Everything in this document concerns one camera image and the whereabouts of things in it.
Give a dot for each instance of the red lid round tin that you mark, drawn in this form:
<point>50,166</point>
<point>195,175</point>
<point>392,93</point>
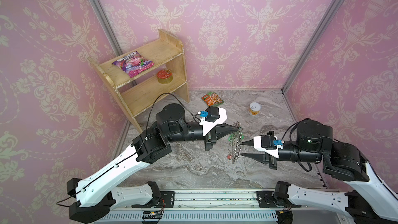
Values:
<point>165,76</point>

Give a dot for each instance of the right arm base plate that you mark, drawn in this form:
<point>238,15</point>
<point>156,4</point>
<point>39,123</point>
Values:
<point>265,199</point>

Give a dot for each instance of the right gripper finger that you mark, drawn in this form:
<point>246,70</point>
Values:
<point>248,143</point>
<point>261,158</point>

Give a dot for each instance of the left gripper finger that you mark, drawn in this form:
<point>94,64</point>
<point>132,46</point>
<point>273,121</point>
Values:
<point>235,127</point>
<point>227,134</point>

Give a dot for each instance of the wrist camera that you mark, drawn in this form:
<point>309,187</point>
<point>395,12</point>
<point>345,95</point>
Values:
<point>211,117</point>
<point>258,144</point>

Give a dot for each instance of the green key tag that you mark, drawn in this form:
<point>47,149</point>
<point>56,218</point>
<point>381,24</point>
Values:
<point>232,137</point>

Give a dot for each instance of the green orange food packet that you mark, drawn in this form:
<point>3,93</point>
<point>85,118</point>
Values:
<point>212,99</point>

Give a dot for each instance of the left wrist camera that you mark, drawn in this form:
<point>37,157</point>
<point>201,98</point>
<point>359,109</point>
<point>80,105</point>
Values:
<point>211,117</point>

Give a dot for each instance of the purple snack bag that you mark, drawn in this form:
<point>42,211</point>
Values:
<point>133,64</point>

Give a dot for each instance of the slotted cable duct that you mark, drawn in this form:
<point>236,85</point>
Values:
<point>192,216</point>

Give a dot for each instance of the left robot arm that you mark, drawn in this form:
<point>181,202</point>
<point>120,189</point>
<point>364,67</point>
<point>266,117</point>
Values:
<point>98,194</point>

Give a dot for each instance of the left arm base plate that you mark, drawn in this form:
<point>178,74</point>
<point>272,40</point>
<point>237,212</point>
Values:
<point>165,199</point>

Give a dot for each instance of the wooden two-tier shelf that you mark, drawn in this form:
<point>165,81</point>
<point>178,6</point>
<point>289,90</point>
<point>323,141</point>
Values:
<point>137,94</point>

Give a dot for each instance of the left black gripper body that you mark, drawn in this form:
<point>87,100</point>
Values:
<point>209,137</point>

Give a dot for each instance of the yellow can white lid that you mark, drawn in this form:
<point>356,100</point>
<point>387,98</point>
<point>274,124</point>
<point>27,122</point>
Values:
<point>254,108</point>

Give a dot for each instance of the aluminium mounting rail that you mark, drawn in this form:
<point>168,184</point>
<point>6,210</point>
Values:
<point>217,199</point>

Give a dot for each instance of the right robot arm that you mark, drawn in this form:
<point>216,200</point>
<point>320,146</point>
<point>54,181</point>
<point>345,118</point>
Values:
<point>371,201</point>

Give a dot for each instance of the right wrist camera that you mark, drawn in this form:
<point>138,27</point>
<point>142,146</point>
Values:
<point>258,144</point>

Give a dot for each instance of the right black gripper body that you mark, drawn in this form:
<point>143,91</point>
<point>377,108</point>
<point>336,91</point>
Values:
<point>272,156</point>

